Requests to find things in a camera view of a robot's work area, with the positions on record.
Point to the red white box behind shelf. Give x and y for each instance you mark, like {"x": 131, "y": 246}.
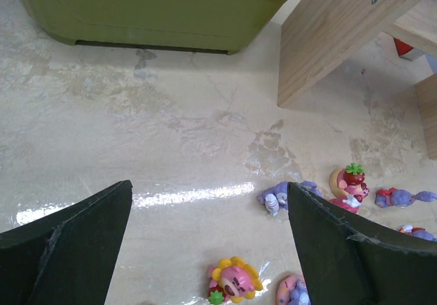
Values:
{"x": 406, "y": 51}

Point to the pink bear strawberry donut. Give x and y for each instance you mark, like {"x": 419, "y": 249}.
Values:
{"x": 349, "y": 187}

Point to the pink bear yellow flower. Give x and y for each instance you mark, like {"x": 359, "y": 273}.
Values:
{"x": 234, "y": 280}

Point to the green plastic basin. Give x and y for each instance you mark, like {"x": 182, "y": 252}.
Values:
{"x": 217, "y": 25}

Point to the wooden two-tier shelf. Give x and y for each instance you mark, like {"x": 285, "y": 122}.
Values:
{"x": 319, "y": 35}

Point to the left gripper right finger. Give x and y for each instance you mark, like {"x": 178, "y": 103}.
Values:
{"x": 348, "y": 259}

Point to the purple bunny orange cup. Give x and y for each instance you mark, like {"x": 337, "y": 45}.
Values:
{"x": 417, "y": 232}

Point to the small purple bunny lying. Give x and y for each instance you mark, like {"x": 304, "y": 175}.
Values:
{"x": 394, "y": 197}

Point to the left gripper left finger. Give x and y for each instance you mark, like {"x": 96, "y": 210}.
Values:
{"x": 67, "y": 257}

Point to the purple bunny with bottle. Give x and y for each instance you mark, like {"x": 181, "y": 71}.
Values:
{"x": 275, "y": 198}

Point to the purple bunny pink donut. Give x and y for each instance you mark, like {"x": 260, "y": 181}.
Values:
{"x": 293, "y": 291}

